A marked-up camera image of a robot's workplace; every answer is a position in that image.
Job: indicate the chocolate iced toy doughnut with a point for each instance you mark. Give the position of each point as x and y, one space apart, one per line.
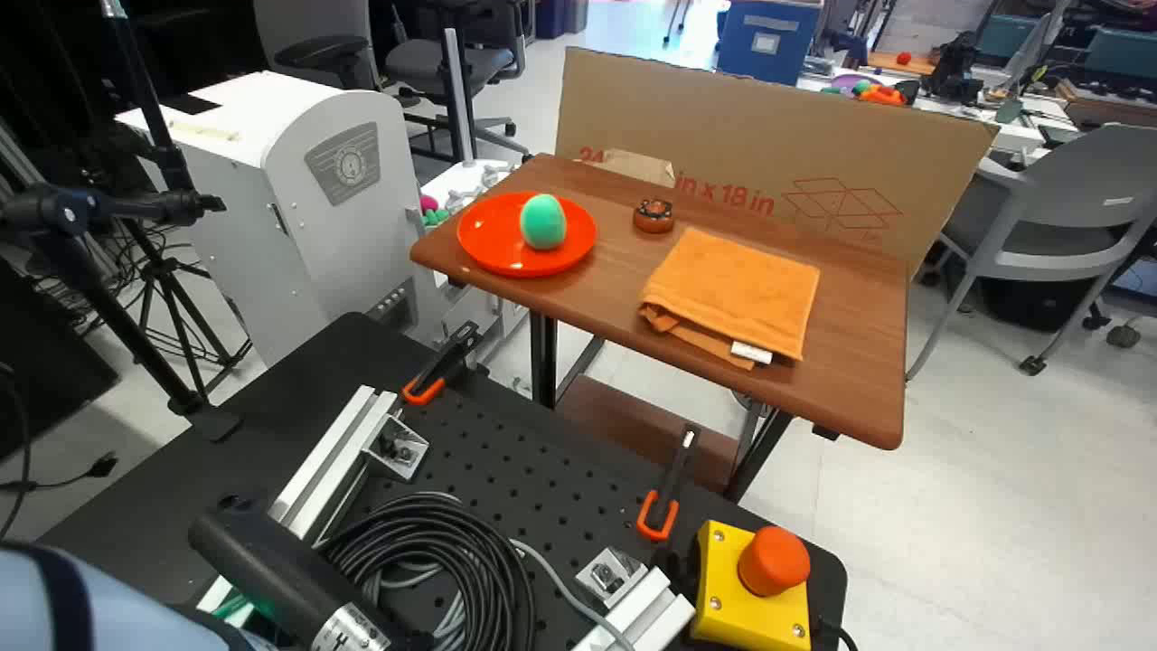
657 219

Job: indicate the wooden table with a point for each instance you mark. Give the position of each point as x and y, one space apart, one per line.
601 310

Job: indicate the green plush ball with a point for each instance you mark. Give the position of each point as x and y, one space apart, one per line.
545 221

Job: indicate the orange round plate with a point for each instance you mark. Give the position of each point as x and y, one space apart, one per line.
493 250

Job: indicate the black perforated workbench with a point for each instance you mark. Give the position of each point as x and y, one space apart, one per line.
519 456

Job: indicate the folded orange towel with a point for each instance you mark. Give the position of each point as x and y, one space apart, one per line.
735 289

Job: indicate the white bin with toys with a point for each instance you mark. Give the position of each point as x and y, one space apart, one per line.
465 184

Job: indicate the brown cardboard sheet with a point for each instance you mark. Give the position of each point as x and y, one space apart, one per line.
771 133

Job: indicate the black office chair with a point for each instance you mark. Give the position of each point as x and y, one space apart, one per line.
422 58

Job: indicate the yellow emergency stop box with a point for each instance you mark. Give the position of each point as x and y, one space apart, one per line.
735 615

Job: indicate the blue storage bin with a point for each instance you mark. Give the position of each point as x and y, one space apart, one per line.
768 42

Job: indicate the black cylinder with silver end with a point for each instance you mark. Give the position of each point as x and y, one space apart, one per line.
265 561

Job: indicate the small orange ball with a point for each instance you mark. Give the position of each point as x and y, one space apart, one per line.
901 58

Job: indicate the black stand pole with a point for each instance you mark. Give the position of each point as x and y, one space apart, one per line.
145 95

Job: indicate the grey plastic chair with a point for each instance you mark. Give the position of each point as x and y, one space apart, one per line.
1060 205

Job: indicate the light blue cloth object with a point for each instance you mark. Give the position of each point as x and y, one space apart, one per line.
111 615

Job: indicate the grey metal post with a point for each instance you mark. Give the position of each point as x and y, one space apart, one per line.
456 95

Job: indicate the long aluminium extrusion rail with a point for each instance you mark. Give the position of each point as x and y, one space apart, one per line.
346 452

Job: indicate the short aluminium extrusion rail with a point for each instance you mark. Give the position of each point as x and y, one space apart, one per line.
643 610

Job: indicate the black camera tripod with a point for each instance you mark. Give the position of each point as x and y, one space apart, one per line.
73 206

